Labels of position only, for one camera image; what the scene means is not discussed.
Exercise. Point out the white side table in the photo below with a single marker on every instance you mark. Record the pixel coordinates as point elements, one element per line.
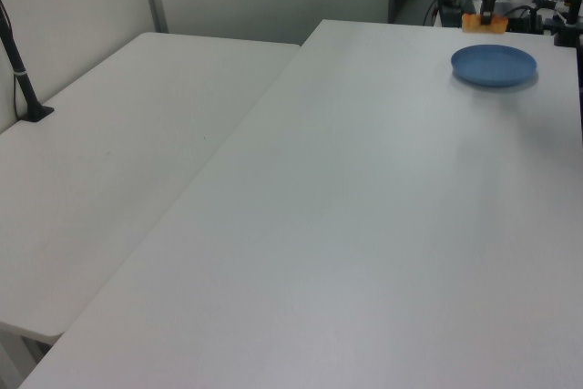
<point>114,156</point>

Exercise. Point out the black clamp camera mount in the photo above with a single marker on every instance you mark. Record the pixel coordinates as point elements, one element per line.
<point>567,36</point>

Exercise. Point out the black electronics box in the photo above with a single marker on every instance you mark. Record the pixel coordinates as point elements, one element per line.
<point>451,12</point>

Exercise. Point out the blue round plate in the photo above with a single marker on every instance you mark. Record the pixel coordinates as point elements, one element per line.
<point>494,65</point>

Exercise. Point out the orange twisted bread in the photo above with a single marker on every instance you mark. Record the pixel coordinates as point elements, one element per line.
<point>471,24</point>

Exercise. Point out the black camera pole with base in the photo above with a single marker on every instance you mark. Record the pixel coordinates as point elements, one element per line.
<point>19,77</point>

